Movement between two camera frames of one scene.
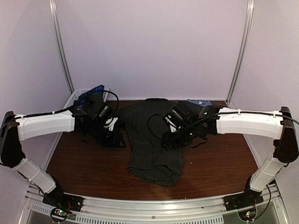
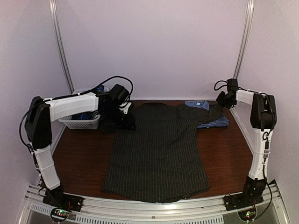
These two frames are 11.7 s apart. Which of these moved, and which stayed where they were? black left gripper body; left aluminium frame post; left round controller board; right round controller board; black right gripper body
Moved: black left gripper body; black right gripper body
Stayed: right round controller board; left aluminium frame post; left round controller board
